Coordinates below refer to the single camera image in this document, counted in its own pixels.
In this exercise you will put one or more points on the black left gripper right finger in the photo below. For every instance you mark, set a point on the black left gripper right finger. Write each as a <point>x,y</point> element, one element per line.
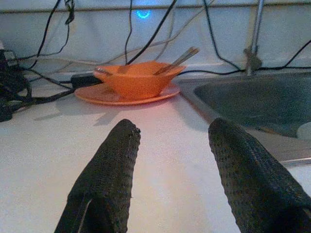
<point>255,189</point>

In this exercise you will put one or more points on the chrome faucet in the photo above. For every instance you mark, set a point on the chrome faucet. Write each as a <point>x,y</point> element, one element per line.
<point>257,24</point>

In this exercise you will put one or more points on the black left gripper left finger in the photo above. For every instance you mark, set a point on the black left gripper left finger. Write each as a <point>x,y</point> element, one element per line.
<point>109,174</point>

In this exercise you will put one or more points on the orange plastic plate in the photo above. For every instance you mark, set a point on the orange plastic plate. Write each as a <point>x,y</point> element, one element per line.
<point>97,97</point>

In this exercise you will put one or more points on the stainless steel sink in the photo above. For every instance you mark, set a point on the stainless steel sink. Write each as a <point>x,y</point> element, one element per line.
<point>243,102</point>

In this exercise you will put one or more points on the orange plastic bowl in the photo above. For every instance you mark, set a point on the orange plastic bowl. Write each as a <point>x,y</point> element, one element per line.
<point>138,82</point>

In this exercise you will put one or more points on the black power adapter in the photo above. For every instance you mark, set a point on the black power adapter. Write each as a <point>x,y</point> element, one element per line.
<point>82,81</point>

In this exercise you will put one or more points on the black charger pile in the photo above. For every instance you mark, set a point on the black charger pile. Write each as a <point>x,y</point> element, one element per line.
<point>12,80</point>

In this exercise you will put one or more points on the white bowl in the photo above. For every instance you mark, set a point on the white bowl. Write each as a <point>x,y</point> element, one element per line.
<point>305,132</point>

